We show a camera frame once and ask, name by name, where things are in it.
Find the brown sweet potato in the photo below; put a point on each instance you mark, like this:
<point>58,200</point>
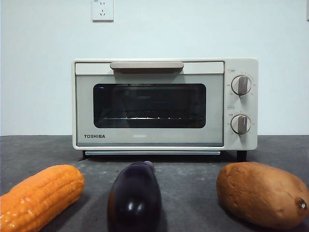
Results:
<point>260,193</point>

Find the black oven foot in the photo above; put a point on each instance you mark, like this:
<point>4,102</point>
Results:
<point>242,155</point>

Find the cream Toshiba toaster oven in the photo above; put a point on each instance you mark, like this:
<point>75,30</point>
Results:
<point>252,108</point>

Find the beige timer knob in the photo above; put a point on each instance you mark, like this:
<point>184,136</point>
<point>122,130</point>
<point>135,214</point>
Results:
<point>241,124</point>

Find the beige temperature knob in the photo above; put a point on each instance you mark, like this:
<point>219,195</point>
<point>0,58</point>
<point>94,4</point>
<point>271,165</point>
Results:
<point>241,85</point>

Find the white wall socket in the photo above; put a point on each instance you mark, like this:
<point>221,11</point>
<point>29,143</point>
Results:
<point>103,10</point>

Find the dark purple eggplant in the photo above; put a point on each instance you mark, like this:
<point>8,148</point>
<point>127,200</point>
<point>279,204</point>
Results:
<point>135,198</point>

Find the orange corn cob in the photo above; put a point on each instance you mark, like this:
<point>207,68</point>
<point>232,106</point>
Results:
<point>43,198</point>

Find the cream glass oven door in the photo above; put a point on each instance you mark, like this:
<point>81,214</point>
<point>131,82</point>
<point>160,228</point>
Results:
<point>84,108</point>

